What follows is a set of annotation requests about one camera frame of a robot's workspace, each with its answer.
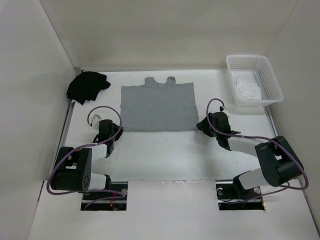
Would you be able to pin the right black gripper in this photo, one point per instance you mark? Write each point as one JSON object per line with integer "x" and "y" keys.
{"x": 203, "y": 125}

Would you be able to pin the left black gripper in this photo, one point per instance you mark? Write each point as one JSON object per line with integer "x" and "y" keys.
{"x": 116, "y": 128}

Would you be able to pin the grey tank top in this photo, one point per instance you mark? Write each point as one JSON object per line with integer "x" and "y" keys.
{"x": 159, "y": 107}

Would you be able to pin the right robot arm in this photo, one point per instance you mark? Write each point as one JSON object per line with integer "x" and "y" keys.
{"x": 278, "y": 163}

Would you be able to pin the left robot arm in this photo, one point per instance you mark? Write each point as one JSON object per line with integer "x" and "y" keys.
{"x": 72, "y": 171}

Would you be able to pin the white tank top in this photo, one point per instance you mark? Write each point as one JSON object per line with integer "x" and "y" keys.
{"x": 247, "y": 90}

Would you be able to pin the folded black tank tops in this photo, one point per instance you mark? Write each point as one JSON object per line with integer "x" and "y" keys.
{"x": 86, "y": 86}

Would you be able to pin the white plastic basket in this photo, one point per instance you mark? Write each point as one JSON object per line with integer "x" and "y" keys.
{"x": 256, "y": 69}

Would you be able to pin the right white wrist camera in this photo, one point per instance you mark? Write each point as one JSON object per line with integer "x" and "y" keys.
{"x": 225, "y": 110}

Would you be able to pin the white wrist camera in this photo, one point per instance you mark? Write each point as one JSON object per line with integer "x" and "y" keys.
{"x": 95, "y": 121}
{"x": 225, "y": 110}

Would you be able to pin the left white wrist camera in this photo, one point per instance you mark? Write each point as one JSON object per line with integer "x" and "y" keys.
{"x": 95, "y": 121}

